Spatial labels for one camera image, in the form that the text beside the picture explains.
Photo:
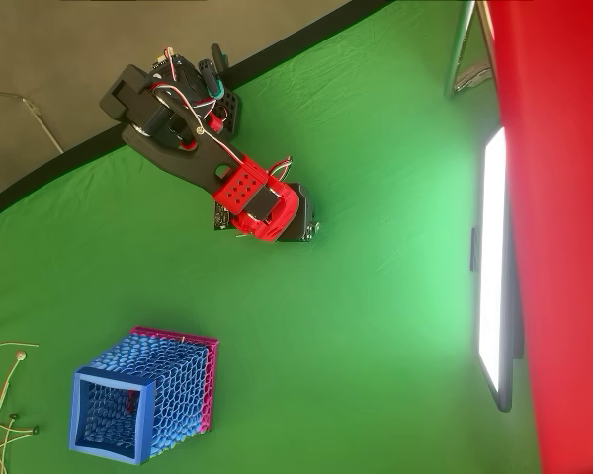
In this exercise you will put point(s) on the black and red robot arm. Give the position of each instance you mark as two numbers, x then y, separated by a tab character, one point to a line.
193	158

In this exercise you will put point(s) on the black perforated arm base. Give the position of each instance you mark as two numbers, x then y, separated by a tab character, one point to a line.
231	111

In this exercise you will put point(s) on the blue and pink lattice basket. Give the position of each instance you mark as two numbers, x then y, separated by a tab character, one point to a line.
145	429

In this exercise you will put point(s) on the black clamp with teal collar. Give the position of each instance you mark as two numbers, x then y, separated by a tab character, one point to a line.
216	74

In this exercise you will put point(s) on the chrome tube stand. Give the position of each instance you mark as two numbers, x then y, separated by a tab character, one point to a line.
458	49

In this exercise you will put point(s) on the blurred red foreground object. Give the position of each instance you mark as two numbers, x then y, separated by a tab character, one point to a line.
563	197

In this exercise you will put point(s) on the thin grey metal bar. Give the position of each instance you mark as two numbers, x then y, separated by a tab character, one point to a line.
44	126

